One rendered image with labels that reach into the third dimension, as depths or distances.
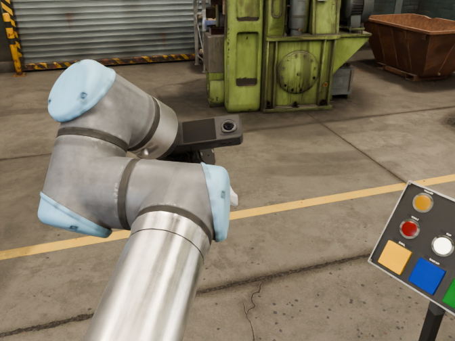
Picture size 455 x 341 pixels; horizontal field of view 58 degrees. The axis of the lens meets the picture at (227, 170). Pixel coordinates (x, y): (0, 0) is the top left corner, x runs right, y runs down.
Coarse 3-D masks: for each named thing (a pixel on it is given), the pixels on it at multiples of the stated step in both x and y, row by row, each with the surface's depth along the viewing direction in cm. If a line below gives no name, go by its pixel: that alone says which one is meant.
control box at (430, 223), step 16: (416, 192) 121; (432, 192) 118; (400, 208) 124; (416, 208) 120; (432, 208) 117; (448, 208) 114; (400, 224) 123; (416, 224) 119; (432, 224) 117; (448, 224) 114; (384, 240) 125; (400, 240) 122; (416, 240) 119; (432, 240) 116; (416, 256) 118; (432, 256) 115; (448, 256) 112; (448, 272) 111; (416, 288) 116
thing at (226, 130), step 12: (192, 120) 67; (204, 120) 66; (216, 120) 66; (228, 120) 66; (240, 120) 66; (192, 132) 66; (204, 132) 65; (216, 132) 65; (228, 132) 65; (240, 132) 65; (180, 144) 65; (192, 144) 65; (204, 144) 65; (216, 144) 65; (228, 144) 66
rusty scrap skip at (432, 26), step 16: (384, 16) 756; (400, 16) 766; (416, 16) 760; (384, 32) 693; (400, 32) 653; (416, 32) 617; (432, 32) 585; (448, 32) 593; (384, 48) 716; (400, 48) 672; (416, 48) 634; (432, 48) 612; (448, 48) 623; (384, 64) 734; (400, 64) 694; (416, 64) 653; (432, 64) 639; (448, 64) 649; (416, 80) 669
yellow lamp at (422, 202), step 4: (420, 196) 120; (424, 196) 119; (416, 200) 121; (420, 200) 120; (424, 200) 119; (428, 200) 118; (416, 204) 120; (420, 204) 119; (424, 204) 119; (428, 204) 118; (420, 208) 119; (424, 208) 119
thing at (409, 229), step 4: (404, 224) 122; (408, 224) 121; (412, 224) 120; (404, 228) 121; (408, 228) 120; (412, 228) 120; (416, 228) 119; (404, 232) 121; (408, 232) 120; (412, 232) 119
